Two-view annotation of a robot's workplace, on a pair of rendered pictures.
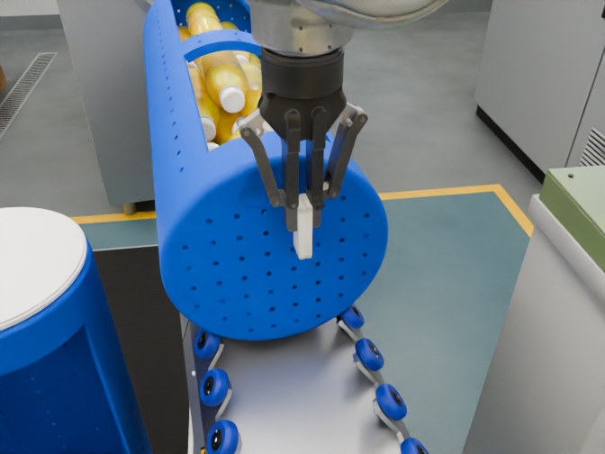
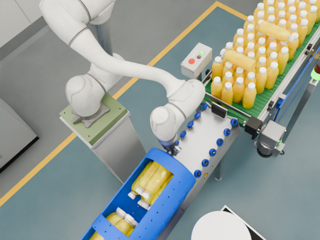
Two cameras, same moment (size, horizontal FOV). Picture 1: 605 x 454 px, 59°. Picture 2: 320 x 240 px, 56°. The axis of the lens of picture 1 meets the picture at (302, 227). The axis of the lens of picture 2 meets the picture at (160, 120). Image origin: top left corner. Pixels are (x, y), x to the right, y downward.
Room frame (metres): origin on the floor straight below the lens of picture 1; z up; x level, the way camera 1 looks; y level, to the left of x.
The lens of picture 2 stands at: (0.72, 0.53, 2.58)
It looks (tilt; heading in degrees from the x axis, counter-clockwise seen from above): 61 degrees down; 247
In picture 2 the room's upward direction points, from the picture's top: 17 degrees counter-clockwise
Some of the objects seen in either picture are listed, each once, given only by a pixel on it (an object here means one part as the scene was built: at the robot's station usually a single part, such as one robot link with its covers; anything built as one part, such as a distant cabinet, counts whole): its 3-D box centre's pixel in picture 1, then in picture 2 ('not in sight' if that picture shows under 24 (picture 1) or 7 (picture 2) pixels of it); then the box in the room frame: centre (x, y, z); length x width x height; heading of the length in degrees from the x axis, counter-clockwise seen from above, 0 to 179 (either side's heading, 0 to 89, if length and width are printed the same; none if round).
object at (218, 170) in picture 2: not in sight; (219, 165); (0.13, 0.00, 0.31); 0.06 x 0.06 x 0.63; 15
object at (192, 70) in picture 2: not in sight; (196, 61); (-0.04, -0.42, 1.05); 0.20 x 0.10 x 0.10; 15
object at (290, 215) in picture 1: (282, 210); not in sight; (0.48, 0.02, 1.19); 0.03 x 0.01 x 0.05; 105
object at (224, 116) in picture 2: not in sight; (218, 112); (0.08, -0.08, 0.99); 0.10 x 0.02 x 0.12; 105
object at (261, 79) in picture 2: not in sight; (260, 80); (-0.24, -0.07, 1.00); 0.07 x 0.07 x 0.19
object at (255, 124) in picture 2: not in sight; (252, 126); (-0.01, 0.10, 0.95); 0.10 x 0.07 x 0.10; 105
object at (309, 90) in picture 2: not in sight; (290, 126); (-0.38, 0.17, 0.55); 0.04 x 0.04 x 1.10; 15
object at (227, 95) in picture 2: not in sight; (227, 95); (-0.03, -0.13, 1.00); 0.07 x 0.07 x 0.19
